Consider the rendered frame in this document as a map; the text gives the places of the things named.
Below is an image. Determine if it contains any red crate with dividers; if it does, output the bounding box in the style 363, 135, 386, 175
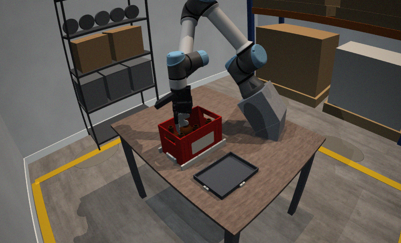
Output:
158, 107, 222, 165

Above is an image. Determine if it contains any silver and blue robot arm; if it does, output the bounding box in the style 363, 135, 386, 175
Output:
167, 0, 267, 99

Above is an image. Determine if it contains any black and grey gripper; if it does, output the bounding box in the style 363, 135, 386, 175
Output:
170, 85, 193, 134

